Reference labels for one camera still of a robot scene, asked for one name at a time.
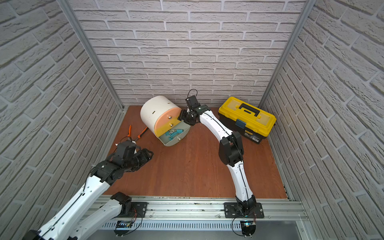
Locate orange top drawer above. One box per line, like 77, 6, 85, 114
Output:
155, 107, 182, 129

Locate grey bottom drawer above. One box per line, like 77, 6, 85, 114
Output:
159, 122, 191, 147

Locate white round drawer cabinet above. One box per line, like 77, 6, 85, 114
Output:
140, 96, 180, 133

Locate yellow drawer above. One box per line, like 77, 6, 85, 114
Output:
154, 116, 181, 137

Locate teal binder clip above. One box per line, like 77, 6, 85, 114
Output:
166, 133, 179, 141
169, 129, 184, 135

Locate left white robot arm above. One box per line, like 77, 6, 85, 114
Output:
23, 140, 154, 240

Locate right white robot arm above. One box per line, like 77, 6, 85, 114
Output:
178, 105, 257, 216

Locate yellow black toolbox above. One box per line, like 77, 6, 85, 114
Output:
218, 97, 277, 144

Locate left controller board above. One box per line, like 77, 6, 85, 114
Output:
114, 221, 135, 237

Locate controller board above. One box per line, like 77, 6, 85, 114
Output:
114, 221, 135, 237
240, 221, 256, 237

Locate right controller board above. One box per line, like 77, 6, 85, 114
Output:
240, 221, 256, 237

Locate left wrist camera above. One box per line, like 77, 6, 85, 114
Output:
115, 140, 137, 159

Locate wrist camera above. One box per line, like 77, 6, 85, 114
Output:
115, 140, 137, 159
186, 96, 201, 110

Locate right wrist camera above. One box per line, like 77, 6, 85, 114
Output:
186, 96, 201, 110

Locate orange handled pliers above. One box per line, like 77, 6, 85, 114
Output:
127, 125, 149, 142

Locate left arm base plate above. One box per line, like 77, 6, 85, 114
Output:
117, 202, 148, 218

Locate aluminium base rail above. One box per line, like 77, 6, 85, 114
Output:
61, 195, 310, 222

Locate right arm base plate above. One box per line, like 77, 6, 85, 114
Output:
224, 202, 265, 220

